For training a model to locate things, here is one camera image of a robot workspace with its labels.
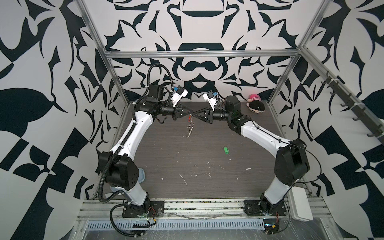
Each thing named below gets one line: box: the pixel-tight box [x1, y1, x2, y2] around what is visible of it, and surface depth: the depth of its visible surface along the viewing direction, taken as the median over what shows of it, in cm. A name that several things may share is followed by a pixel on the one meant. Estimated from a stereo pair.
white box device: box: [287, 186, 314, 222], surface depth 74 cm
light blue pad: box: [138, 167, 146, 184], surface depth 84 cm
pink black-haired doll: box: [246, 94, 265, 114], surface depth 113 cm
